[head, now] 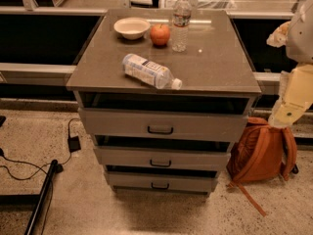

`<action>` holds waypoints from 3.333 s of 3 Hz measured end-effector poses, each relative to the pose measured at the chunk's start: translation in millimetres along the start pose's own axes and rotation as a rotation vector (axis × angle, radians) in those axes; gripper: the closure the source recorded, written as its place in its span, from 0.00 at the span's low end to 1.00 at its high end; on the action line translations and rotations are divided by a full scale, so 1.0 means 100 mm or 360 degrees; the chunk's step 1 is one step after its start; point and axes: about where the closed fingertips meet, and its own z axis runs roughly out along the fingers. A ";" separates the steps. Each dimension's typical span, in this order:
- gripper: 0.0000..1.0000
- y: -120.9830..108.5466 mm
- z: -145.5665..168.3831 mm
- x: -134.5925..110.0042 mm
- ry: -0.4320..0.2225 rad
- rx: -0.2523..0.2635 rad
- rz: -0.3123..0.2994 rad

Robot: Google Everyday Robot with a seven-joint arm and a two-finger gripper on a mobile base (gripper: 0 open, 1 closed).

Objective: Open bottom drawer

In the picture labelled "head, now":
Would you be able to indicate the white bowl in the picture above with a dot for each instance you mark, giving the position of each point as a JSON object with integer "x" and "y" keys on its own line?
{"x": 132, "y": 28}

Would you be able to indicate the red apple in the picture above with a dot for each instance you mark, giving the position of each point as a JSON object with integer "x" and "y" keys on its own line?
{"x": 160, "y": 34}

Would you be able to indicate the grey bottom drawer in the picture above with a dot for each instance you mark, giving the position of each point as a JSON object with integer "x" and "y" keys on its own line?
{"x": 160, "y": 182}

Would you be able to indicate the upright clear water bottle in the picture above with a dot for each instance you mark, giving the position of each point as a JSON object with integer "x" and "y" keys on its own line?
{"x": 182, "y": 11}

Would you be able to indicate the metal railing frame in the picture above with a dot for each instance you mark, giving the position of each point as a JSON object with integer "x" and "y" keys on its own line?
{"x": 42, "y": 47}

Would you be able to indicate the black power adapter with cable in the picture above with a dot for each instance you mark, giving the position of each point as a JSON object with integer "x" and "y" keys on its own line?
{"x": 73, "y": 144}

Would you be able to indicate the grey drawer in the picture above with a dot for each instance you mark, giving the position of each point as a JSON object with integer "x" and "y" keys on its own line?
{"x": 160, "y": 182}
{"x": 163, "y": 125}
{"x": 156, "y": 158}

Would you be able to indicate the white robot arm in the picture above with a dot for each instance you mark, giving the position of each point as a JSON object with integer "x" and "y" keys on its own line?
{"x": 296, "y": 87}

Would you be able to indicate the black metal stand leg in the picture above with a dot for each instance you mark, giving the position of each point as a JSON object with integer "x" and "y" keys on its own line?
{"x": 37, "y": 201}

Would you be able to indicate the grey drawer cabinet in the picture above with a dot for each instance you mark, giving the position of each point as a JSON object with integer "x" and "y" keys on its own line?
{"x": 216, "y": 75}

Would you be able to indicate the lying labelled water bottle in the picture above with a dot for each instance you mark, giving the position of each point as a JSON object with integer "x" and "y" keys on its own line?
{"x": 150, "y": 72}

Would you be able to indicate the orange backpack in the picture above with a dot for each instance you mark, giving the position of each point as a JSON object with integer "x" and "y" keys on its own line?
{"x": 262, "y": 152}

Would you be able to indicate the grey middle drawer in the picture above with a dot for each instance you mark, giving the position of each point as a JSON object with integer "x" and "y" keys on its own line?
{"x": 156, "y": 158}

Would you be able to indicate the grey top drawer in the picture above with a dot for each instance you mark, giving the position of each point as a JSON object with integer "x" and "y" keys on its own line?
{"x": 163, "y": 125}

